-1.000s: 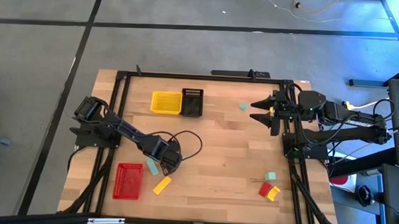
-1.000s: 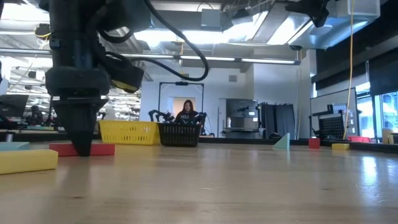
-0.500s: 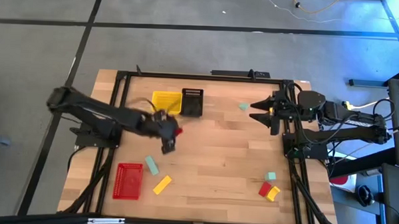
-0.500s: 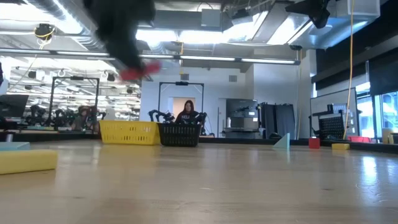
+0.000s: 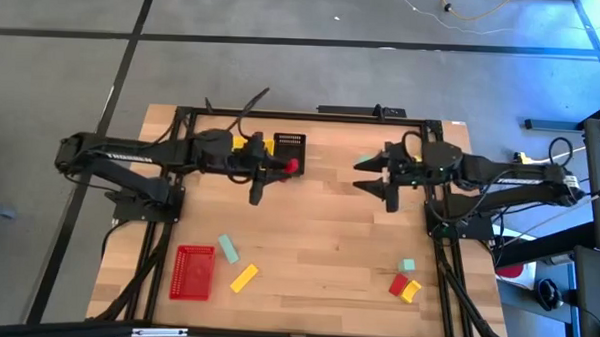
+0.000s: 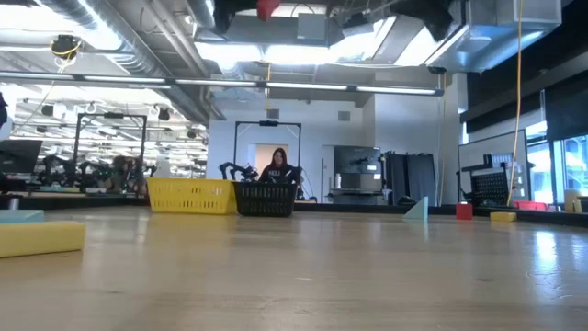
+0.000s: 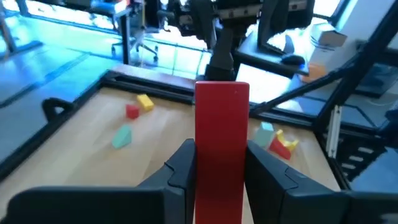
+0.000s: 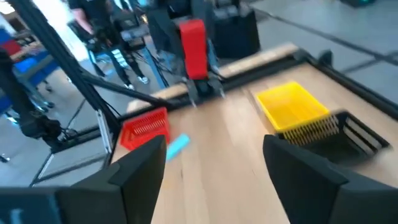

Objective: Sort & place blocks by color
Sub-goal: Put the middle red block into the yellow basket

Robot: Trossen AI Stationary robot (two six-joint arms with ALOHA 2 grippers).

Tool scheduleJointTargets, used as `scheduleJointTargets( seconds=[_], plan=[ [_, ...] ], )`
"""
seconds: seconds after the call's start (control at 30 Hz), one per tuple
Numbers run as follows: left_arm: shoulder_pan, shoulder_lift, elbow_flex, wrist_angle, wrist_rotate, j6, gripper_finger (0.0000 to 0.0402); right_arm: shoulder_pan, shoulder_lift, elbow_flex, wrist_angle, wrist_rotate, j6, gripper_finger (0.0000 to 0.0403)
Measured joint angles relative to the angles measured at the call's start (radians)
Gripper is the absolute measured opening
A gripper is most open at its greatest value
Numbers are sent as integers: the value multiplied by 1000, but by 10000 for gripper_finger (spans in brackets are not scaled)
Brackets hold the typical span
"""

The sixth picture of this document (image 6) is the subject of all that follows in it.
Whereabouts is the teal triangular foam block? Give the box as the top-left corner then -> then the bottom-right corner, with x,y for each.
402,196 -> 430,222

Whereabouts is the long teal foam block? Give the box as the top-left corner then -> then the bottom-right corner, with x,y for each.
0,209 -> 46,224

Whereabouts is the long yellow foam block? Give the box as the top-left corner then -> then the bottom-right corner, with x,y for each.
0,221 -> 87,259

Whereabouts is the long ceiling light bar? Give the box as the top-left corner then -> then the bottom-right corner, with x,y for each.
0,71 -> 445,97

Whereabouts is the white partition board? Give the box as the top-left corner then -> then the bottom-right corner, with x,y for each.
458,130 -> 530,203

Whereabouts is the dark grey curtain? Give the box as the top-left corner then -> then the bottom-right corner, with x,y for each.
383,151 -> 436,207

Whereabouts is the person seated behind baskets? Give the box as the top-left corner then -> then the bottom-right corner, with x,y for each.
259,146 -> 300,185

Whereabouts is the black pegboard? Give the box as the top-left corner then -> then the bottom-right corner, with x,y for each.
469,168 -> 511,207

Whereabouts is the yellow plastic basket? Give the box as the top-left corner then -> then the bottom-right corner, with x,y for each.
146,177 -> 238,215

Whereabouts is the black plastic basket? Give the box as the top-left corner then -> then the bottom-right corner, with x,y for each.
232,181 -> 299,218

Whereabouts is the person at distant desk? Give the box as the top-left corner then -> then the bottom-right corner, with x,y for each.
109,154 -> 149,194

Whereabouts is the red storage bin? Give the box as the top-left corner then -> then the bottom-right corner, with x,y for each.
513,200 -> 550,212

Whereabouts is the pale yellow cylinder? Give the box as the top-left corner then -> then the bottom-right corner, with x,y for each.
564,188 -> 582,214

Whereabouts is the black computer monitor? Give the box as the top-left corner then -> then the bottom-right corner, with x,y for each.
0,139 -> 43,175

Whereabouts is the silver ventilation duct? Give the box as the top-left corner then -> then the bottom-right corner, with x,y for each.
424,0 -> 562,74

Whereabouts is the hanging yellow cable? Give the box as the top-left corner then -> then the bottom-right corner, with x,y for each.
506,0 -> 525,207

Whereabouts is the black gantry frame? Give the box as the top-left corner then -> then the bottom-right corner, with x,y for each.
232,120 -> 303,185
72,112 -> 148,180

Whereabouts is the black ceiling cord reel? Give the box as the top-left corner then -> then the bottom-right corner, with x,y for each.
50,34 -> 83,61

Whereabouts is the black aluminium table frame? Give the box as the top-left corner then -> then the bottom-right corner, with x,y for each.
0,195 -> 588,227

